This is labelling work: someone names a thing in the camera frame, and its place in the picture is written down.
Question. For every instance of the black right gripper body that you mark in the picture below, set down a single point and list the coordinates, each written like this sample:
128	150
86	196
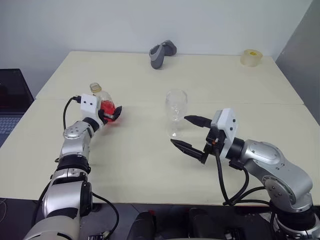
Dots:
214	141

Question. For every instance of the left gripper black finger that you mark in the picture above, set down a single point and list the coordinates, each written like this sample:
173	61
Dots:
118	113

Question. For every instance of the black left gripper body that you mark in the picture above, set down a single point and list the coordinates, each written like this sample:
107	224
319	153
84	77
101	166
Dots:
106	115

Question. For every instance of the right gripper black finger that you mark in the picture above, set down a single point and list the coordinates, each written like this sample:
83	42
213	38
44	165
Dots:
200	121
190	148

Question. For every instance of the bottle with red liquid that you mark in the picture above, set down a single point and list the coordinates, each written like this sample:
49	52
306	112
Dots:
108	107

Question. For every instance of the clear plastic cup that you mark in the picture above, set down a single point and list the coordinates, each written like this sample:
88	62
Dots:
176	105

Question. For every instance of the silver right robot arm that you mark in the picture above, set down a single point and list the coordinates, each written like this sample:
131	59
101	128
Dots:
270	155

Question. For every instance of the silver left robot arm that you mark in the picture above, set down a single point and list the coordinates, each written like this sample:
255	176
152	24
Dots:
72	147

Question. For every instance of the grey curved plastic object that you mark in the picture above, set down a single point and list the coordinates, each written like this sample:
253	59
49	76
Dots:
157	58

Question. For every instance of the clear tape roll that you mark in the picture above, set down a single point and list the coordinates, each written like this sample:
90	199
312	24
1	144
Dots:
251	60

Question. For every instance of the dark rounded shape, red spot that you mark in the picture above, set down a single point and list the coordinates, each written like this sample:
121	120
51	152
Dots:
145	226

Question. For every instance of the dark laptop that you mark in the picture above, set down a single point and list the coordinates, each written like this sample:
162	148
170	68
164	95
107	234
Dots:
12	90

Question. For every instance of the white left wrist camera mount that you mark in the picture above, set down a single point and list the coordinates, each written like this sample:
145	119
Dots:
88	103

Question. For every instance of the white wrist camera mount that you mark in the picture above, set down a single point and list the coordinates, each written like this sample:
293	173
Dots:
228	125
88	103

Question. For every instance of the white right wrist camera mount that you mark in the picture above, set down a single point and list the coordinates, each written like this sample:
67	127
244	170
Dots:
228	125

